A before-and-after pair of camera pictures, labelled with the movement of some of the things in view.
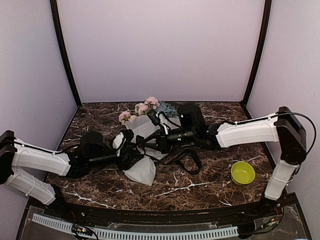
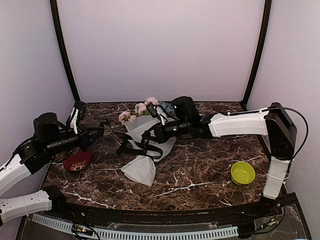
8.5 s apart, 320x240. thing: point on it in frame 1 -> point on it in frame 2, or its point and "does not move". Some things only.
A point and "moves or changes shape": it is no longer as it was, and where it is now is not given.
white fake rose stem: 140,108 does not move
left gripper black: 126,163 -> 86,140
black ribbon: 163,160 moves or changes shape
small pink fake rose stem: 125,116 does not move
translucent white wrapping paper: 144,170 does not move
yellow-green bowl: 242,173 does not move
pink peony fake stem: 152,102 moves or changes shape
